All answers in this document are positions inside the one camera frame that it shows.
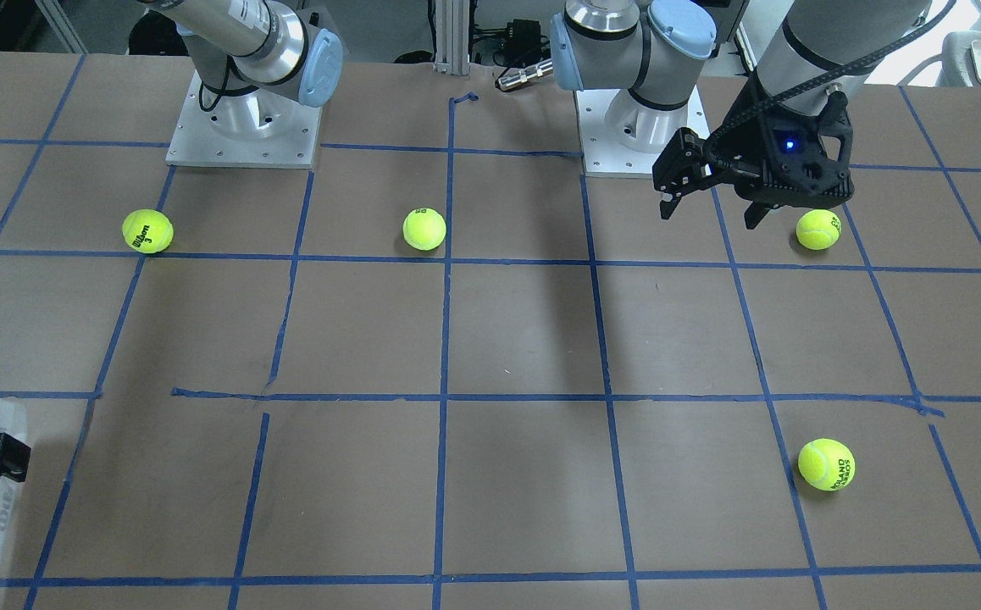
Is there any tennis ball centre back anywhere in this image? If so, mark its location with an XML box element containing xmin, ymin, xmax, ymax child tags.
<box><xmin>794</xmin><ymin>209</ymin><xmax>843</xmax><ymax>252</ymax></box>

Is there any aluminium frame post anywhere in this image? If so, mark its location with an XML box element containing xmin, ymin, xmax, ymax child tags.
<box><xmin>431</xmin><ymin>0</ymin><xmax>472</xmax><ymax>78</ymax></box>

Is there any tennis ball near base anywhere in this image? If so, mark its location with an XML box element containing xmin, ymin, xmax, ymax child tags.
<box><xmin>121</xmin><ymin>209</ymin><xmax>175</xmax><ymax>254</ymax></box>
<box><xmin>402</xmin><ymin>208</ymin><xmax>447</xmax><ymax>252</ymax></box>

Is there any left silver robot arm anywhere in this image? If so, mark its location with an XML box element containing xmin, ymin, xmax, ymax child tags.
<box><xmin>550</xmin><ymin>1</ymin><xmax>954</xmax><ymax>229</ymax></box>

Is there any silver metal connector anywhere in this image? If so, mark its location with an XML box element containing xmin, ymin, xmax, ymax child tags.
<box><xmin>494</xmin><ymin>58</ymin><xmax>555</xmax><ymax>93</ymax></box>

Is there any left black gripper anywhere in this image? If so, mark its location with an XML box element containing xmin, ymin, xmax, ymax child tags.
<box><xmin>651</xmin><ymin>76</ymin><xmax>855</xmax><ymax>230</ymax></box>

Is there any tennis ball front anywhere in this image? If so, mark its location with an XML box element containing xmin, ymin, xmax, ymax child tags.
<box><xmin>796</xmin><ymin>439</ymin><xmax>857</xmax><ymax>491</ymax></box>

